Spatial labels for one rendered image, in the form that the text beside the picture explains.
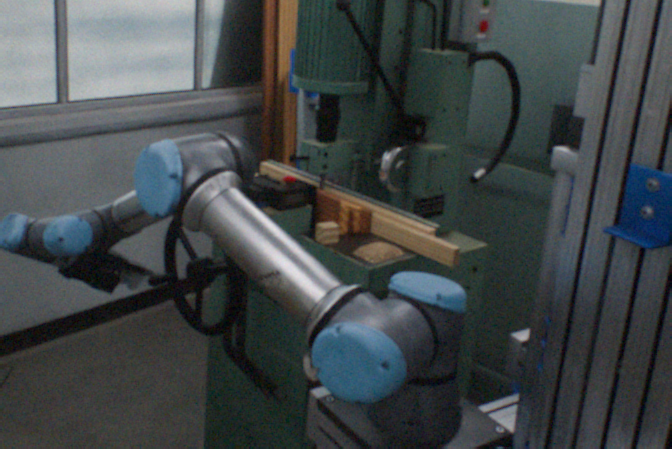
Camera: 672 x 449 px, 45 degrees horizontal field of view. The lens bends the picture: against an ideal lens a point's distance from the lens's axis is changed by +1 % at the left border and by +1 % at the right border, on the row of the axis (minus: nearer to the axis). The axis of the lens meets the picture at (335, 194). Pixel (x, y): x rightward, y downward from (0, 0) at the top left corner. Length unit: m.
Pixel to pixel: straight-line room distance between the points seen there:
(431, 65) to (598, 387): 0.94
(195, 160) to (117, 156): 1.91
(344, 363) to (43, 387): 2.01
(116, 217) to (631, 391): 0.98
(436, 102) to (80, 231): 0.85
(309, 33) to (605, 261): 0.92
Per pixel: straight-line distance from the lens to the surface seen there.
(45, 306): 3.18
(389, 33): 1.90
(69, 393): 2.94
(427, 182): 1.91
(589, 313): 1.18
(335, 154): 1.90
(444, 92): 1.89
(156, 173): 1.25
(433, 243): 1.70
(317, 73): 1.80
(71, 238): 1.57
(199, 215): 1.23
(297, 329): 1.85
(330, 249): 1.71
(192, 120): 3.32
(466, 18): 1.96
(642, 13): 1.10
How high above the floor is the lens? 1.51
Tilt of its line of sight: 17 degrees down
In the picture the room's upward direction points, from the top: 5 degrees clockwise
